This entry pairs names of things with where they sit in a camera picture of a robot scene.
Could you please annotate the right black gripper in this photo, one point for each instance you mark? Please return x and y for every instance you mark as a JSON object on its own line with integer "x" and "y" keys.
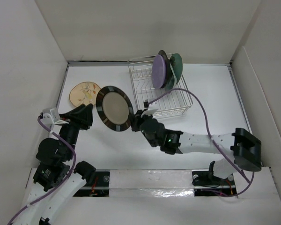
{"x": 136, "y": 119}

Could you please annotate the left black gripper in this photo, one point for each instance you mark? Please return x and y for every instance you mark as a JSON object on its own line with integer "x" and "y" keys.
{"x": 81, "y": 116}

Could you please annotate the tan floral round plate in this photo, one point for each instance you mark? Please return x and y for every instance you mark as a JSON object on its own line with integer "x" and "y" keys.
{"x": 84, "y": 93}

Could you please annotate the black mosaic rimmed plate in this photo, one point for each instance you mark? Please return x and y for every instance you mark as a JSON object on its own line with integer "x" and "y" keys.
{"x": 114, "y": 107}

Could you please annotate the teal rectangular ceramic plate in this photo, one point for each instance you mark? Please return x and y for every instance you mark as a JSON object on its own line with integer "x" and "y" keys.
{"x": 172, "y": 81}

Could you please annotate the brown rimmed cream plate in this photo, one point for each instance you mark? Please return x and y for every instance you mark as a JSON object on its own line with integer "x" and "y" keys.
{"x": 167, "y": 64}

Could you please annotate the purple plastic plate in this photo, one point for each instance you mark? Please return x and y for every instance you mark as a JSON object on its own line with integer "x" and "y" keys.
{"x": 158, "y": 72}

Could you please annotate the teal round plate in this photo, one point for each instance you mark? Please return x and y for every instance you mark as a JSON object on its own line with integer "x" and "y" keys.
{"x": 177, "y": 64}

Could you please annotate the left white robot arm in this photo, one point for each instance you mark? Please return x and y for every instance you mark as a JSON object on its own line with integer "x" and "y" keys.
{"x": 58, "y": 176}

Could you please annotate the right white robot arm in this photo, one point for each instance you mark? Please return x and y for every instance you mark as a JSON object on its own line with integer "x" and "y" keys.
{"x": 241, "y": 150}

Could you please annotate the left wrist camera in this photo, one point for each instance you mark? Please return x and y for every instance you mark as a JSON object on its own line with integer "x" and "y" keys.
{"x": 50, "y": 116}

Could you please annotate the metal wire dish rack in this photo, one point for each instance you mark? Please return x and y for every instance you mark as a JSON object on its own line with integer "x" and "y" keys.
{"x": 176, "y": 103}

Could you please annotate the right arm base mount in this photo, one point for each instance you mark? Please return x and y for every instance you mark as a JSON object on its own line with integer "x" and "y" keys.
{"x": 205, "y": 184}

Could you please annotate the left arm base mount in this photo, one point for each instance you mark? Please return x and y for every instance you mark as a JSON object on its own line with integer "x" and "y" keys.
{"x": 99, "y": 187}

